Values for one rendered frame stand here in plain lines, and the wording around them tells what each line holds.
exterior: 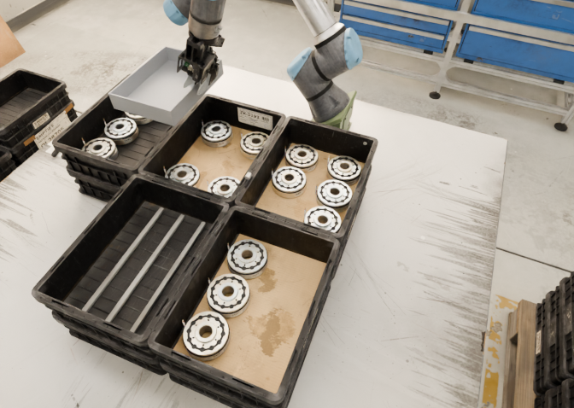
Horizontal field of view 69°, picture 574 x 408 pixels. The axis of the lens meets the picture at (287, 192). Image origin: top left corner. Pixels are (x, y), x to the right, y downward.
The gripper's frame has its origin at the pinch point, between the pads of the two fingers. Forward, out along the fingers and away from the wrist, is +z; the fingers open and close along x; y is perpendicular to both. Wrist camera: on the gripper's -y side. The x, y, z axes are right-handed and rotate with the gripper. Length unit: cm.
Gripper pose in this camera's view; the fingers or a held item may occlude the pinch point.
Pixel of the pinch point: (198, 88)
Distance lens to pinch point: 123.1
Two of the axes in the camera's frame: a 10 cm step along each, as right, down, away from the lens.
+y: -3.4, 7.1, -6.2
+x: 9.0, 4.4, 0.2
